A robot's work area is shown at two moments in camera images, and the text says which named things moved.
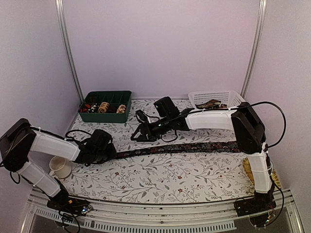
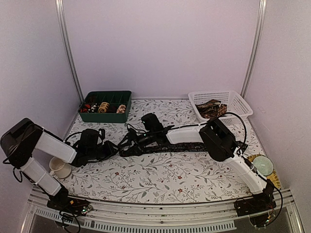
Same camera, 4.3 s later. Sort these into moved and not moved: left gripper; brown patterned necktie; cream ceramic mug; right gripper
Moved: right gripper
Not moved: cream ceramic mug; brown patterned necktie; left gripper
